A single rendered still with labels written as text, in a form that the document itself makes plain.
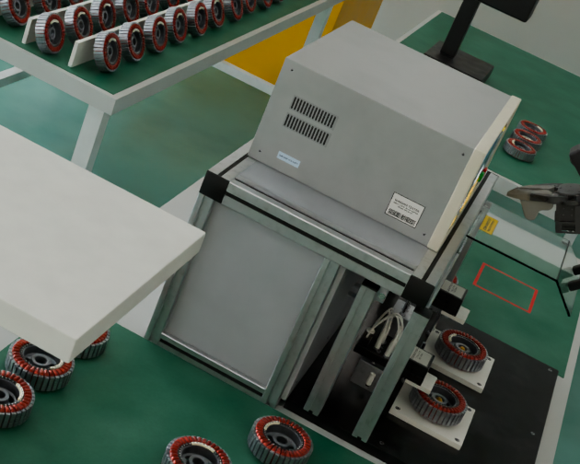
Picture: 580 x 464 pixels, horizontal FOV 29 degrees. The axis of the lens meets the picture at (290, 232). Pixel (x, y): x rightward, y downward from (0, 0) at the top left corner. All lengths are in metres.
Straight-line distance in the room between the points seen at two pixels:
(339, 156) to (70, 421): 0.65
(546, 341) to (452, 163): 0.93
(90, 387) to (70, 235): 0.57
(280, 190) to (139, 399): 0.44
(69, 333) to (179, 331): 0.87
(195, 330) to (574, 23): 5.54
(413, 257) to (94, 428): 0.61
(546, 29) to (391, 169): 5.45
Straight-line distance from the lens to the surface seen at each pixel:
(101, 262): 1.43
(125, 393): 2.00
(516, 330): 2.81
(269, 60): 5.89
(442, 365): 2.43
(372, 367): 2.22
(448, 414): 2.22
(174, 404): 2.02
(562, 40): 7.43
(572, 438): 4.11
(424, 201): 2.03
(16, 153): 1.62
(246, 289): 2.05
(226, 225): 2.02
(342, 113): 2.02
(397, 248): 2.00
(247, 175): 2.02
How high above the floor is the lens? 1.92
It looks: 25 degrees down
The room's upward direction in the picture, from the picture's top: 23 degrees clockwise
